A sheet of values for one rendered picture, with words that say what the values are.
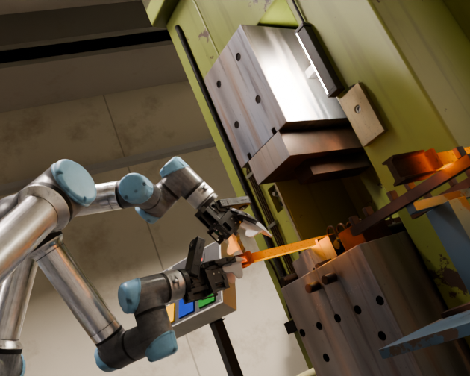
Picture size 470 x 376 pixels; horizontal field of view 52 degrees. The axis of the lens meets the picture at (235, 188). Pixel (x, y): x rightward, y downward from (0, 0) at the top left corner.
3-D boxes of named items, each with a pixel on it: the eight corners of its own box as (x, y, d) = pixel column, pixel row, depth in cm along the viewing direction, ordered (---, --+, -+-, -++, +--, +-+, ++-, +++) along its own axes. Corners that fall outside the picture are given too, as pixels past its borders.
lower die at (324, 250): (339, 259, 141) (326, 233, 144) (299, 280, 156) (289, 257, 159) (421, 233, 166) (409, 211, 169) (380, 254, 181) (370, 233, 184)
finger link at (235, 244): (228, 265, 143) (218, 240, 139) (239, 253, 147) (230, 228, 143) (237, 266, 141) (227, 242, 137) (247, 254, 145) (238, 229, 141)
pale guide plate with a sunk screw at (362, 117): (384, 130, 138) (357, 82, 143) (362, 147, 144) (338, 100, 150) (389, 130, 139) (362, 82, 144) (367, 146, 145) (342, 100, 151)
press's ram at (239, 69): (302, 105, 146) (252, 4, 158) (241, 168, 174) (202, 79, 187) (388, 102, 170) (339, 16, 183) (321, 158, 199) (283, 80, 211)
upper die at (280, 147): (290, 155, 153) (278, 130, 156) (257, 185, 168) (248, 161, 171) (374, 145, 177) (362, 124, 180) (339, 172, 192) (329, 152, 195)
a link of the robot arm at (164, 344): (153, 363, 117) (139, 320, 121) (187, 348, 113) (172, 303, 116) (130, 371, 110) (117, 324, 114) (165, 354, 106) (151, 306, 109)
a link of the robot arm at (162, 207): (124, 201, 131) (152, 172, 132) (139, 210, 142) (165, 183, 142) (142, 221, 129) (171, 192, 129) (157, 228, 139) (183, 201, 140)
